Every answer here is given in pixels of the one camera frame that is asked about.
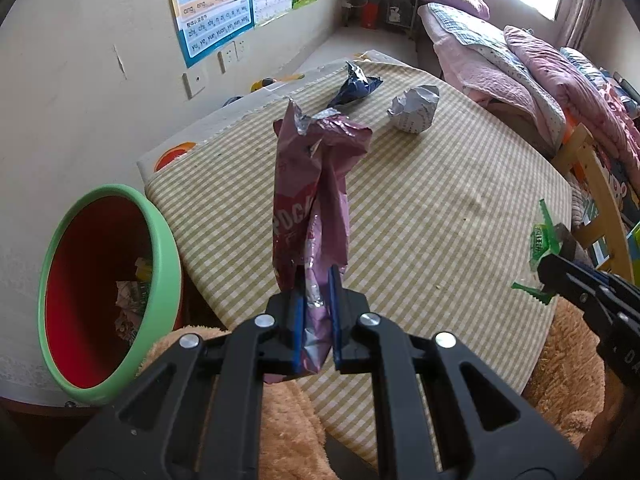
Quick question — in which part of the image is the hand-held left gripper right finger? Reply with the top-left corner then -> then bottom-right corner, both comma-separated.
329,265 -> 584,480

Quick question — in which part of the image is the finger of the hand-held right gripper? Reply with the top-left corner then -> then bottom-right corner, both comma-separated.
552,224 -> 640,311
537,254 -> 627,342

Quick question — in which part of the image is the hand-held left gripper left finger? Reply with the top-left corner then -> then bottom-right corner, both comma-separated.
55,280 -> 307,480

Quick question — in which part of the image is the pink snack bag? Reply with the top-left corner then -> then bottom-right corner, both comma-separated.
272,97 -> 373,386

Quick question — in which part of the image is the green and red bin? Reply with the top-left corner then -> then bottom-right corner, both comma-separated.
37,184 -> 183,407

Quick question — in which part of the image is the wooden chair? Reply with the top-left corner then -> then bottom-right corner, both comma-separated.
551,124 -> 636,281

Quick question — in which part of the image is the checkered table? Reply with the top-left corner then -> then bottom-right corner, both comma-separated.
144,62 -> 573,471

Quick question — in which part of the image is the crumpled printed wrapper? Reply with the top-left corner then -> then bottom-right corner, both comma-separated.
114,280 -> 152,347

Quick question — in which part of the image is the pink blanket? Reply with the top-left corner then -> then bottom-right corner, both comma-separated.
502,25 -> 640,181

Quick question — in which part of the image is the crumpled white wrapper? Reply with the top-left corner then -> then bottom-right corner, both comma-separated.
387,84 -> 441,134

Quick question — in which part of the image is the dark blue snack wrapper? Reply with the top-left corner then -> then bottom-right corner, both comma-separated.
326,60 -> 384,109

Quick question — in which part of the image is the pink curtain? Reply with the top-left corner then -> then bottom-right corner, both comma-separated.
554,0 -> 607,52

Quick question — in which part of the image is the blue wall poster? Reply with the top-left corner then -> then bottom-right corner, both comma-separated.
164,0 -> 256,69

